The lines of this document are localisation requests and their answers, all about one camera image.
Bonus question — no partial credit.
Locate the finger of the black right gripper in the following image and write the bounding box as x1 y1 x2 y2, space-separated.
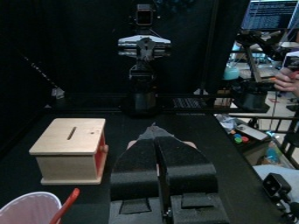
135 38 147 61
145 38 157 61

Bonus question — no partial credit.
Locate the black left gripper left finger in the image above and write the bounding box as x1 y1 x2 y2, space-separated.
109 125 165 224

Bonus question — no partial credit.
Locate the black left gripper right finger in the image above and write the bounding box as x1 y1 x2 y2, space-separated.
154 125 231 224

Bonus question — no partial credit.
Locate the person's hand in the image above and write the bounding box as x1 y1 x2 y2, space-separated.
274 67 299 98

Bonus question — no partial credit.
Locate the red plastic utensil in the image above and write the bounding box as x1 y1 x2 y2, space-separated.
50 187 81 224

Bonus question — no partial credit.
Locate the black mesh panel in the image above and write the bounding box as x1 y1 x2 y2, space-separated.
173 97 203 109

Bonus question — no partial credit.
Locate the box with coloured buttons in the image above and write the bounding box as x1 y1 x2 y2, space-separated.
229 123 273 147

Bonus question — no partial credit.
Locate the wooden box with red drawer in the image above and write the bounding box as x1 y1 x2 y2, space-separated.
29 117 110 186

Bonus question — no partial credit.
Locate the teal round object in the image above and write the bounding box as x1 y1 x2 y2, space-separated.
222 66 241 81

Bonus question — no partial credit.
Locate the white cloth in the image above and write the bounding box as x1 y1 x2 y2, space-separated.
253 164 299 187

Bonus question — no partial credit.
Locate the red plastic cup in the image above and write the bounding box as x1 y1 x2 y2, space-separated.
0 191 63 224

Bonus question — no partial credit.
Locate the computer monitor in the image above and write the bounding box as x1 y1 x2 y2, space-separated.
240 0 299 31

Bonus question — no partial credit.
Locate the white handheld device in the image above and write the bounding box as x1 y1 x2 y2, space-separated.
281 51 299 72

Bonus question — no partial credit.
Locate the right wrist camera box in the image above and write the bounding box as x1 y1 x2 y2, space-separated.
135 3 155 26

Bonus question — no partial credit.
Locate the black metal frame pole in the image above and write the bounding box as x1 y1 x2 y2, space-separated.
199 0 221 95

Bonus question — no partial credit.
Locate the black table-level camera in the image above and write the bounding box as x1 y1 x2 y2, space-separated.
262 172 294 200

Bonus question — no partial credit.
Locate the brace wire with turnbuckle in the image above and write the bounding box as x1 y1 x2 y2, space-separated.
22 53 61 88

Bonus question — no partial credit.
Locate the white corner bracket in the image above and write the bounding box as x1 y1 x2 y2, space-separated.
51 87 67 100

